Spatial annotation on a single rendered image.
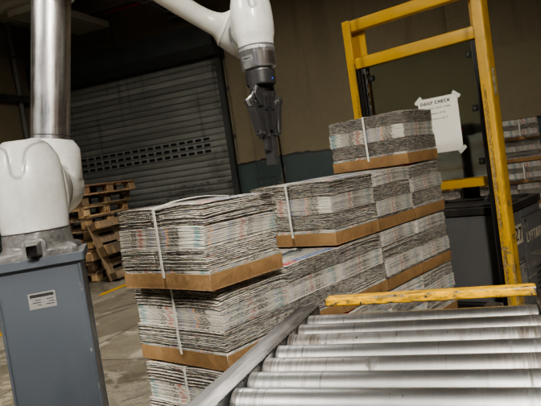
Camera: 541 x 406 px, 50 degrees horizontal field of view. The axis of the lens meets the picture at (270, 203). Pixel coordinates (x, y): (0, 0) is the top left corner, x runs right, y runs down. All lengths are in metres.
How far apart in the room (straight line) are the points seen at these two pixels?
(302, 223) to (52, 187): 0.96
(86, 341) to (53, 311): 0.10
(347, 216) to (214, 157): 7.34
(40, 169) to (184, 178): 8.21
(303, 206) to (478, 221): 1.30
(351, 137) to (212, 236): 1.24
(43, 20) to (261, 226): 0.79
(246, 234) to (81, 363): 0.53
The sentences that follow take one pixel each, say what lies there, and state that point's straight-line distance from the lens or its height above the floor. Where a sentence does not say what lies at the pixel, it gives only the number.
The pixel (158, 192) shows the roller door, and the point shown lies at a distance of 9.85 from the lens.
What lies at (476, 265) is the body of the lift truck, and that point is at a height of 0.49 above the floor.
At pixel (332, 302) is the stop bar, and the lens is 1.31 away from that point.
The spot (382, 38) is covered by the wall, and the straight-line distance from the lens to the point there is 8.68.
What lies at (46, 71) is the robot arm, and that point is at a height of 1.46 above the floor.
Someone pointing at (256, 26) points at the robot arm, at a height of 1.47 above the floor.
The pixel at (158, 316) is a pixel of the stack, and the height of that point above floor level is 0.74.
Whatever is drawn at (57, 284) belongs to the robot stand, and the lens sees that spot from 1.40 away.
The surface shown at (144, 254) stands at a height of 0.93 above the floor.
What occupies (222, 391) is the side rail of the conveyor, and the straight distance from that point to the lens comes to 0.92.
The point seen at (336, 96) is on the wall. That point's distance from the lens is 8.72.
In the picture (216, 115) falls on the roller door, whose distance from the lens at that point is 9.30.
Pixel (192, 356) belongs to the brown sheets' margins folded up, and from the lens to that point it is 1.71.
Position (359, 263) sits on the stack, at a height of 0.75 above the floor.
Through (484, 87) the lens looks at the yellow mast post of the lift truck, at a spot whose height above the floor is 1.36.
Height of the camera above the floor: 1.11
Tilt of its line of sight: 3 degrees down
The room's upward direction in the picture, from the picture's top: 8 degrees counter-clockwise
